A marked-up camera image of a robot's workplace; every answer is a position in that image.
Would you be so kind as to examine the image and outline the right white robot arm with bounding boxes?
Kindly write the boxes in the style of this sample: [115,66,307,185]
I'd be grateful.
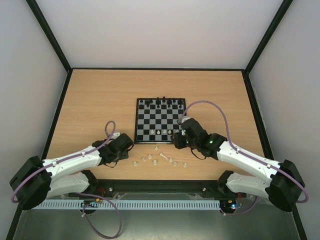
[171,117,305,212]

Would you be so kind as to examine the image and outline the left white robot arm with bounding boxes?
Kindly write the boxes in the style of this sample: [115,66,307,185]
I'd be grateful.
[9,132,134,210]

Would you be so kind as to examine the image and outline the green circuit board right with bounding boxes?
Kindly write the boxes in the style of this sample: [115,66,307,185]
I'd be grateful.
[221,198,243,210]

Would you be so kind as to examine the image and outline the black and silver chessboard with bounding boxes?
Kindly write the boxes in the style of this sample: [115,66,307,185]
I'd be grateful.
[134,97,186,144]

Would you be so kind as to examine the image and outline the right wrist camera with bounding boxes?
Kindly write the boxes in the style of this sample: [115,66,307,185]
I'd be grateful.
[177,116,190,125]

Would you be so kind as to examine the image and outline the purple cable loop front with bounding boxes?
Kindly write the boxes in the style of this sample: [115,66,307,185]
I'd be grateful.
[74,188,123,238]

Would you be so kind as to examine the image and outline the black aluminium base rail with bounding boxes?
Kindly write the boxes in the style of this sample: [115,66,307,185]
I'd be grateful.
[69,178,251,200]

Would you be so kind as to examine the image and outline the white slotted cable duct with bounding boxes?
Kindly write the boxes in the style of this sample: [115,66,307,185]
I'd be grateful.
[35,199,221,211]

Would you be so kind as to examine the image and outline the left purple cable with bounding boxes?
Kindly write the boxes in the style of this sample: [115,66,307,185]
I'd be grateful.
[10,120,116,203]

